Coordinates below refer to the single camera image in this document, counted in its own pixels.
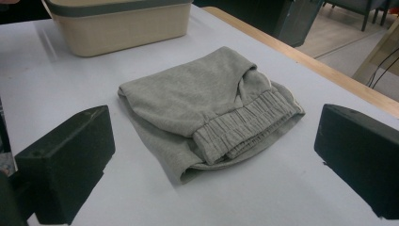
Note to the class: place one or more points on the grey pants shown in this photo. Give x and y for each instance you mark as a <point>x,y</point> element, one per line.
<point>175,94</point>

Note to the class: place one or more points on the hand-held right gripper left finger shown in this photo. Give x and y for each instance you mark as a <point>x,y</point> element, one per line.
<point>62,163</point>

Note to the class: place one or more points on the grey chair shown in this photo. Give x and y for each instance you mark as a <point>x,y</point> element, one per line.
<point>363,6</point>

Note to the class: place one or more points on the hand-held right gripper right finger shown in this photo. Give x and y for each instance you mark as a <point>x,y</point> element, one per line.
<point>357,157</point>

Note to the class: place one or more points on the dark grey cabinet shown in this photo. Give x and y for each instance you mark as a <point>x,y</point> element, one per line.
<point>291,22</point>

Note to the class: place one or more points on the beige wooden furniture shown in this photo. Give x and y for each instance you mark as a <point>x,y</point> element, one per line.
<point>384,40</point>

